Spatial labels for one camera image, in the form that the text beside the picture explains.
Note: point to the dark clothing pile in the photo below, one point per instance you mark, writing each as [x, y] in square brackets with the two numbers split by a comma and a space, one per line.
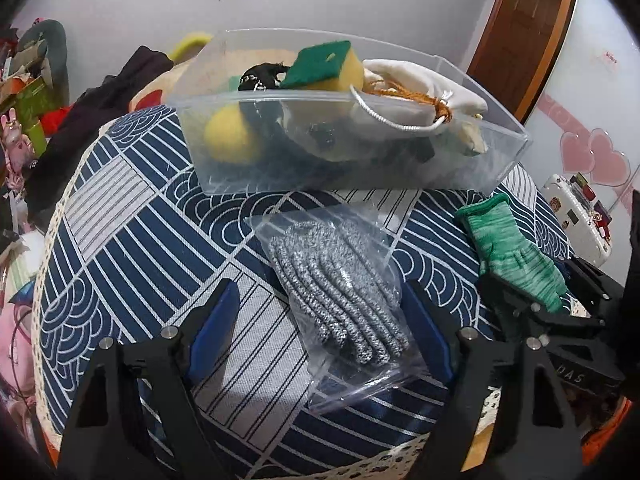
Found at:
[97, 106]

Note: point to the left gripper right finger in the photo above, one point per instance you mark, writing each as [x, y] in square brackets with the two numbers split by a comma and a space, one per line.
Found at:
[534, 436]

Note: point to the green cardboard box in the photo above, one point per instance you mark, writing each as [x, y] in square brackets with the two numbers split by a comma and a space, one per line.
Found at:
[30, 101]

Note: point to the yellow curved plush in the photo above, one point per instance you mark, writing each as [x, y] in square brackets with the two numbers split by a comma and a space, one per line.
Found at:
[189, 46]

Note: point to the grey green plush toy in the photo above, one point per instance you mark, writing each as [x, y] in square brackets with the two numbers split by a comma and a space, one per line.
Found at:
[50, 38]

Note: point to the yellow round sponge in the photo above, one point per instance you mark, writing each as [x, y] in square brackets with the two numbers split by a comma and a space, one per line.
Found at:
[229, 137]

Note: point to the white drawstring pouch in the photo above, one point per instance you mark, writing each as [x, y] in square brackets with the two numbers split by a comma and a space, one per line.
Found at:
[408, 100]

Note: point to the yellow green sponge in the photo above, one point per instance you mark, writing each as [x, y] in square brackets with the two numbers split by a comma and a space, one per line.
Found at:
[333, 66]

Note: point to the green knit glove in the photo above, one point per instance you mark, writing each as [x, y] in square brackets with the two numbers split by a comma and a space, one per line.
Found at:
[506, 253]

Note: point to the pink bunny plush toy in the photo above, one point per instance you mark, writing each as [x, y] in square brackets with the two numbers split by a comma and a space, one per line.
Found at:
[19, 153]

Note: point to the pink headphones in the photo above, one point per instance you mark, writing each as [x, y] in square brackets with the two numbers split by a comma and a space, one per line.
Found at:
[17, 367]

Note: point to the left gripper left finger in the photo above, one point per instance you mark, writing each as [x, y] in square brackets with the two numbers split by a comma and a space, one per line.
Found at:
[134, 415]

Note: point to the yellow floral fabric scrunchie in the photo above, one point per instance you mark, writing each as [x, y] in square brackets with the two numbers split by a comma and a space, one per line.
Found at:
[471, 138]

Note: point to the blue white patterned tablecloth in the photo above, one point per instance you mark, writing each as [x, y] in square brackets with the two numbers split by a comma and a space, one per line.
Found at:
[136, 244]

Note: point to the brown wooden door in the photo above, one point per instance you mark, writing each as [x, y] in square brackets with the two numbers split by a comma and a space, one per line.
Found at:
[516, 53]

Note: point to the grey gloves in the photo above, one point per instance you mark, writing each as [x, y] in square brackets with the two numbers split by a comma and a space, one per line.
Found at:
[344, 290]

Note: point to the black white fabric band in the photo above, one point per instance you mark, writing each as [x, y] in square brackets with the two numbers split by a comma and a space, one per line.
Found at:
[263, 116]

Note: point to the white suitcase with stickers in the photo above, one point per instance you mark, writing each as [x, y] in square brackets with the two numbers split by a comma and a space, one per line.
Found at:
[577, 219]

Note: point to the clear plastic storage bin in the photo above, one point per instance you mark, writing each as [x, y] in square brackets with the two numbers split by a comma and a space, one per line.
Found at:
[319, 148]

